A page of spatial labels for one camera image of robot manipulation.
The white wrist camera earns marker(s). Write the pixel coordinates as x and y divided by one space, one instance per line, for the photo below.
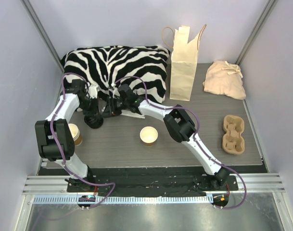
93 92
113 91

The zebra print cushion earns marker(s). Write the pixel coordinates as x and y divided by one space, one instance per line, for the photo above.
143 68

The white paper straw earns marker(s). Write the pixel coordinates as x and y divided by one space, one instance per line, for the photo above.
134 115

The white slotted cable duct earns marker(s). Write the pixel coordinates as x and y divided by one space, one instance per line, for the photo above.
88 199

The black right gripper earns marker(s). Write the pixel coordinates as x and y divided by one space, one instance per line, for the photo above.
115 106

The cream paper bag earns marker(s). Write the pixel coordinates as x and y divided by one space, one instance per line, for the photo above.
184 60

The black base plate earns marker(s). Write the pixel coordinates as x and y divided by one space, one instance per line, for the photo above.
152 182

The beige cloth drawstring pouch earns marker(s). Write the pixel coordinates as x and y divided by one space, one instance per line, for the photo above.
223 78

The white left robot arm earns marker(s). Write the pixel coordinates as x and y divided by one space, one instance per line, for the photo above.
54 138

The cardboard cup carrier tray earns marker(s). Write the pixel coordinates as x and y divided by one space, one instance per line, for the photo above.
232 141

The single brown paper cup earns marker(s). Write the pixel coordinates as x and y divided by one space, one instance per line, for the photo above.
148 136

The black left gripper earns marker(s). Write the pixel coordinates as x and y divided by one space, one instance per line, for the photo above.
94 111

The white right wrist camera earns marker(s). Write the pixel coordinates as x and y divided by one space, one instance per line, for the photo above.
113 91

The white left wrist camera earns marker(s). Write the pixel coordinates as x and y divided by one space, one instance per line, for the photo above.
93 92

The black lid stack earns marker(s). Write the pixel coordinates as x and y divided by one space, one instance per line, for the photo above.
93 122

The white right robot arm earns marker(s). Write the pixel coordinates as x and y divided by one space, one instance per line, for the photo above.
180 127

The brown paper cups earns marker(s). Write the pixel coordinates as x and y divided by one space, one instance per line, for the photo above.
76 135

